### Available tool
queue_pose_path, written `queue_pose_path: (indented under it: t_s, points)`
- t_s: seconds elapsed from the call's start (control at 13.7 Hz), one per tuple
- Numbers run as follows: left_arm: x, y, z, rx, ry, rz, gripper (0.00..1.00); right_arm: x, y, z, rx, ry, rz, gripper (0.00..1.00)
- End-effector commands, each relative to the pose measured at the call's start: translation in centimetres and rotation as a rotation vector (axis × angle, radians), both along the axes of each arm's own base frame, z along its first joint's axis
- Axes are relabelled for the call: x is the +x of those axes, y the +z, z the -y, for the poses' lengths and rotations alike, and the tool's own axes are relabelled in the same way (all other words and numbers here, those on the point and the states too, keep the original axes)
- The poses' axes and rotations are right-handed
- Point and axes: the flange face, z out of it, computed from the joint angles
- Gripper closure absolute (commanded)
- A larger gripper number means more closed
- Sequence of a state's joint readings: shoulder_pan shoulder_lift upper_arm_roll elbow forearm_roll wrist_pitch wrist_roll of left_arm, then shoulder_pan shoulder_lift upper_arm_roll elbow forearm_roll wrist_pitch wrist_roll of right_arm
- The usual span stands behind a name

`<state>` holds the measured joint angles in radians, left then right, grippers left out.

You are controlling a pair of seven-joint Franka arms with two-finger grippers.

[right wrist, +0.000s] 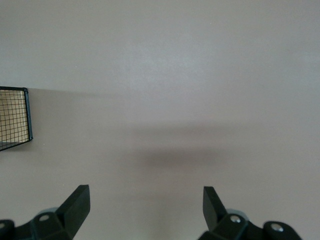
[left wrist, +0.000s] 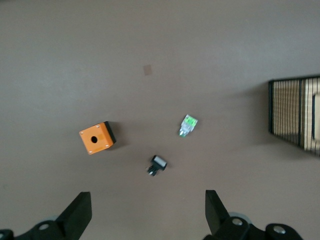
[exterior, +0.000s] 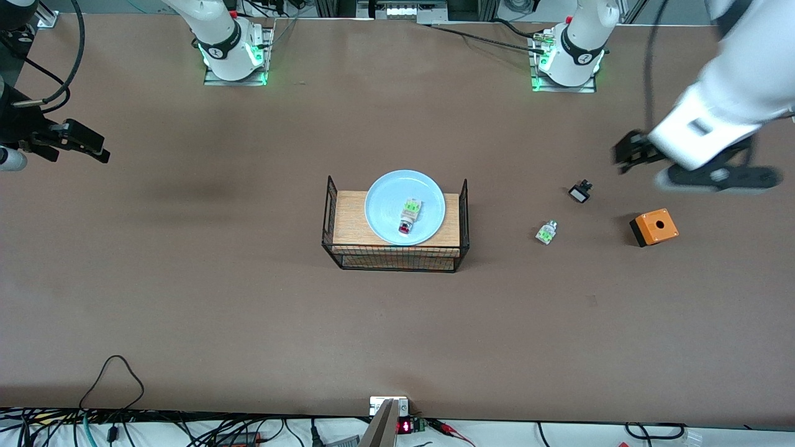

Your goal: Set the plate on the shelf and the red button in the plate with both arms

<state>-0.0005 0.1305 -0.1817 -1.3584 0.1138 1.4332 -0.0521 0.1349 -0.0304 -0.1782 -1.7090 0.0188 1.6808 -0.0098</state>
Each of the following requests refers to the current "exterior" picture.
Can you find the green push button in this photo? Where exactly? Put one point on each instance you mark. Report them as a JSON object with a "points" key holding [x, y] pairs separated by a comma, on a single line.
{"points": [[546, 234]]}

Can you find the red clip leads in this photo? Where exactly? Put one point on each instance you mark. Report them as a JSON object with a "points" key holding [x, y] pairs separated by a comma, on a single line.
{"points": [[444, 427]]}

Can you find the black power adapter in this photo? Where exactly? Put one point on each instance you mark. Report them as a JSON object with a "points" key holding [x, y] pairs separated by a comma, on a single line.
{"points": [[239, 439]]}

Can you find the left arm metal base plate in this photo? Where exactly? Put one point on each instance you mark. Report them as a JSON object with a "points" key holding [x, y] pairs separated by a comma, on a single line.
{"points": [[565, 89]]}

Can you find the orange button box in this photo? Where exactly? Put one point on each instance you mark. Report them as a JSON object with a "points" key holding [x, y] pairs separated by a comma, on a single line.
{"points": [[657, 226]]}

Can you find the metal frame structure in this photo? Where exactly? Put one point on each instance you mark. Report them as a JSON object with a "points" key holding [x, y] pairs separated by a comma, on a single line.
{"points": [[404, 11]]}

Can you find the red digit display module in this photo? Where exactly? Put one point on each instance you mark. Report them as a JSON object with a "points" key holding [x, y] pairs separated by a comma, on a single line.
{"points": [[405, 426]]}

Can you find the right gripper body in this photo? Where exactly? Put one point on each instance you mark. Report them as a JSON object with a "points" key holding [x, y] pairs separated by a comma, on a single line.
{"points": [[17, 128]]}

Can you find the red push button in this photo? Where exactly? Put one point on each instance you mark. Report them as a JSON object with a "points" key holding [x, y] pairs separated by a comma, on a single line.
{"points": [[410, 214]]}

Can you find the aluminium extrusion bar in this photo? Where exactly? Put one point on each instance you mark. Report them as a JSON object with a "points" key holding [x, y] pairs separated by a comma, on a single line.
{"points": [[47, 18]]}

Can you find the light blue plate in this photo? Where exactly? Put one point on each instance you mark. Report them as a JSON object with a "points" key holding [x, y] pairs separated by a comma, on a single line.
{"points": [[385, 205]]}

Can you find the silver mounting bracket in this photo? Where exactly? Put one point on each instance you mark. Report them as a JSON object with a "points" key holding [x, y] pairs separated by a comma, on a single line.
{"points": [[376, 405]]}

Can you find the grey camera mount beam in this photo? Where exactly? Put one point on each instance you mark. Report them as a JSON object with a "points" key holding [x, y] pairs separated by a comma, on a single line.
{"points": [[380, 431]]}

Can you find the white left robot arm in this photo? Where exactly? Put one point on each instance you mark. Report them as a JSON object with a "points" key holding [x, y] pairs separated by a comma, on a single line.
{"points": [[751, 56]]}

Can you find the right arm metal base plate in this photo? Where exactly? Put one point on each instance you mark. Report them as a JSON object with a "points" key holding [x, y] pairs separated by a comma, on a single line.
{"points": [[236, 82]]}

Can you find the black white push button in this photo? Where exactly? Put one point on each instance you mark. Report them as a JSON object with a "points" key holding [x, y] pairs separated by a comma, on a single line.
{"points": [[579, 194]]}

